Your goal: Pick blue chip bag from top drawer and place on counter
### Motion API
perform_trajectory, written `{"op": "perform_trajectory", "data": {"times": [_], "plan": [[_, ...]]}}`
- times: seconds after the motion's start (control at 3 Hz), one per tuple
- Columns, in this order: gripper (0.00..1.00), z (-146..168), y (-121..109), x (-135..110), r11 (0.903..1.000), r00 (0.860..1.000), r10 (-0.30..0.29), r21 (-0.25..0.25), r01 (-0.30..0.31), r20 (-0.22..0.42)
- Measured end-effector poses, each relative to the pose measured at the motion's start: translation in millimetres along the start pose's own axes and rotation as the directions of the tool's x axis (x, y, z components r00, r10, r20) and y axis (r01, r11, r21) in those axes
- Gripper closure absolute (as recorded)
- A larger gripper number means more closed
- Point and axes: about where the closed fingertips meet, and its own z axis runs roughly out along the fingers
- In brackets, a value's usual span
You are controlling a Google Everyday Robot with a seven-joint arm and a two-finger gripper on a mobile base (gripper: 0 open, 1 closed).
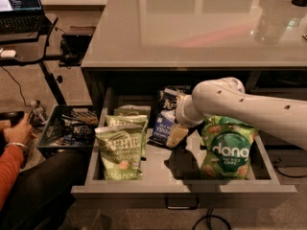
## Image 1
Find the dark bin of chip bags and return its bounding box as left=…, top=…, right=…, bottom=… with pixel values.
left=36, top=105, right=99, bottom=158

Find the orange sleeved forearm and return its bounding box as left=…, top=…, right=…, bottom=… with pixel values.
left=0, top=143, right=25, bottom=210

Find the person's dark trouser leg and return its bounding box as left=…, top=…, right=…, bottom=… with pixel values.
left=0, top=149, right=89, bottom=230

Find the black cable on floor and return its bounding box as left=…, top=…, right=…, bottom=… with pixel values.
left=191, top=208, right=232, bottom=230

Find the front green jalapeno chip bag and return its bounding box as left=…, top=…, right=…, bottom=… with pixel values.
left=95, top=125, right=143, bottom=180

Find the black handheld controller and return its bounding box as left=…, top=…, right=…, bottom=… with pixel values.
left=0, top=111, right=24, bottom=127

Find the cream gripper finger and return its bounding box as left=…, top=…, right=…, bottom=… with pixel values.
left=166, top=124, right=189, bottom=148

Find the rear green Kettle chip bag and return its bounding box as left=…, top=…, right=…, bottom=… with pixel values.
left=114, top=104, right=151, bottom=116

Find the black drawer handle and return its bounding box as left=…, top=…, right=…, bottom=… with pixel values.
left=165, top=197, right=200, bottom=210

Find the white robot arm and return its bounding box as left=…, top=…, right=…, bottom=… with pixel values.
left=176, top=78, right=307, bottom=150

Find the black bag under desk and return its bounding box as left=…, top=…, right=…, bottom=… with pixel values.
left=59, top=26, right=96, bottom=66

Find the person's hand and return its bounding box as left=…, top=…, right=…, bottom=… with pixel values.
left=0, top=113, right=36, bottom=145

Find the grey cabinet counter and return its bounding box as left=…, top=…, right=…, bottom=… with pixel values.
left=83, top=0, right=307, bottom=69

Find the middle green Kettle chip bag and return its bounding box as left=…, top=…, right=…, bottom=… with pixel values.
left=106, top=115, right=149, bottom=157

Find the blue chip bag in bin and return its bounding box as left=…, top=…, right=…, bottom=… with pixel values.
left=61, top=115, right=95, bottom=146

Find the front green Dang chip bag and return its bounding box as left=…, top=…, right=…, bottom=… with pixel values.
left=201, top=116, right=258, bottom=180

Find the grey open drawer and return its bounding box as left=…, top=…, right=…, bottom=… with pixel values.
left=70, top=86, right=297, bottom=209

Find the black side desk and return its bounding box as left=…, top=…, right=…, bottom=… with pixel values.
left=0, top=13, right=66, bottom=104

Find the blue Kettle chip bag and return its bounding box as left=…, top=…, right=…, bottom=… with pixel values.
left=148, top=110, right=187, bottom=150

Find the laptop computer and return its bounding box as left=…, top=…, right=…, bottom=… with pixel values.
left=0, top=0, right=44, bottom=35

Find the green kettle chip bag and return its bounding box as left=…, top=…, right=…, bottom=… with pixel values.
left=114, top=104, right=151, bottom=116
left=106, top=115, right=149, bottom=157

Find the white small case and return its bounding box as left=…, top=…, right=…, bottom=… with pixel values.
left=0, top=50, right=16, bottom=58

